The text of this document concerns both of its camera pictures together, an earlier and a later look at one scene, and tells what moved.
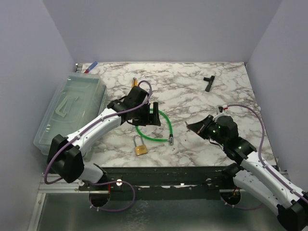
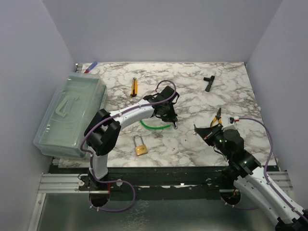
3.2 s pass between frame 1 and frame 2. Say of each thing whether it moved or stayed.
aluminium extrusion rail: stayed
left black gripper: moved
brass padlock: stayed
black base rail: stayed
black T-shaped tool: stayed
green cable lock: moved
